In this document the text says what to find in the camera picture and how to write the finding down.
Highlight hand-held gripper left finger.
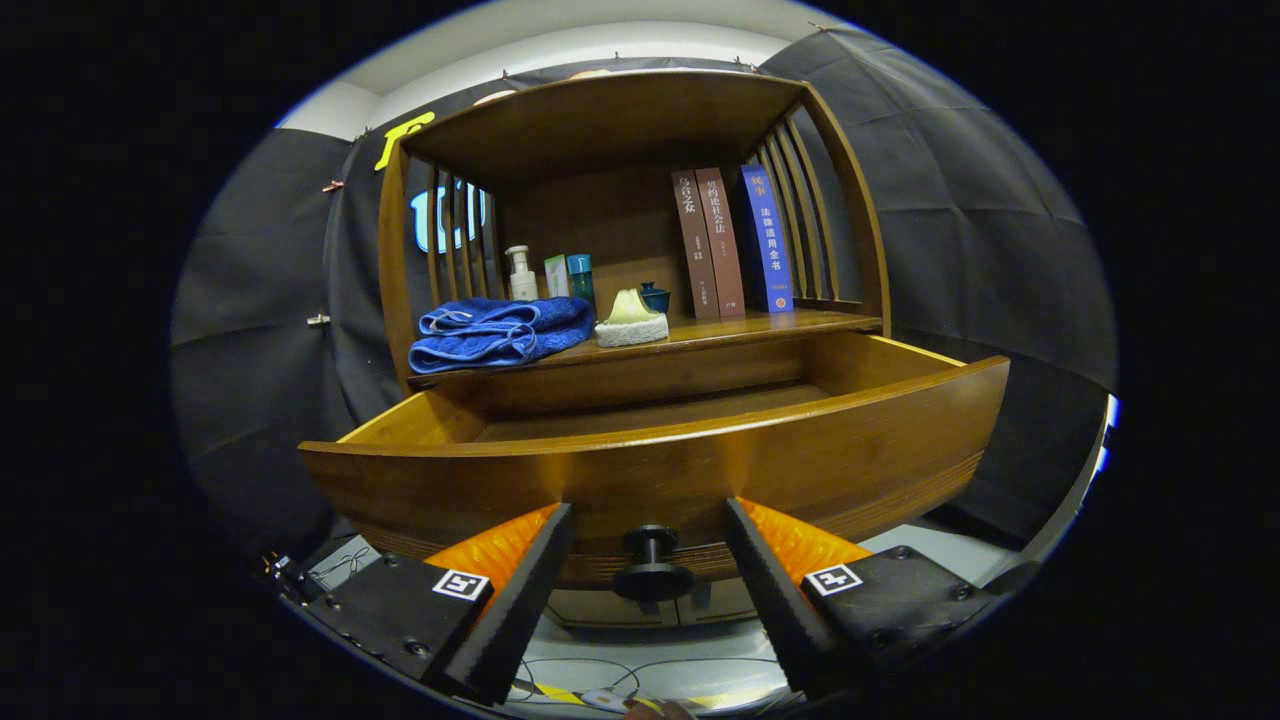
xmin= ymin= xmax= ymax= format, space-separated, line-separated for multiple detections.
xmin=300 ymin=502 xmax=576 ymax=707

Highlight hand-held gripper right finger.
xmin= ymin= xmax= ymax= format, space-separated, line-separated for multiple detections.
xmin=723 ymin=497 xmax=1006 ymax=701

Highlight wooden drawer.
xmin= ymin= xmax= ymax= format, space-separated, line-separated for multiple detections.
xmin=298 ymin=330 xmax=1011 ymax=601

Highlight wooden cabinet door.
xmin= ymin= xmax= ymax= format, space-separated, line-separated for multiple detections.
xmin=655 ymin=578 xmax=761 ymax=627
xmin=546 ymin=588 xmax=656 ymax=631

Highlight wooden countertop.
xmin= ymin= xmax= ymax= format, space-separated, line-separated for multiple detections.
xmin=408 ymin=308 xmax=883 ymax=389

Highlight wooden cabinet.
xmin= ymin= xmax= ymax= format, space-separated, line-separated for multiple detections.
xmin=377 ymin=68 xmax=893 ymax=631

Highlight blue towel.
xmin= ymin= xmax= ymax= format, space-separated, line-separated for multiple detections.
xmin=408 ymin=296 xmax=596 ymax=375

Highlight white pump bottle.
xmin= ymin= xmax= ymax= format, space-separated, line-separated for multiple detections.
xmin=504 ymin=245 xmax=540 ymax=302

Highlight dark brown book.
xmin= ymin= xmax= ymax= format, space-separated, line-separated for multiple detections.
xmin=671 ymin=169 xmax=721 ymax=321

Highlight blue book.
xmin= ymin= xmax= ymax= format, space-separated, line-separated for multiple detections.
xmin=738 ymin=163 xmax=796 ymax=314

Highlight reddish brown book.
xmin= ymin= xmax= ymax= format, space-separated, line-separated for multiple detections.
xmin=695 ymin=167 xmax=747 ymax=319

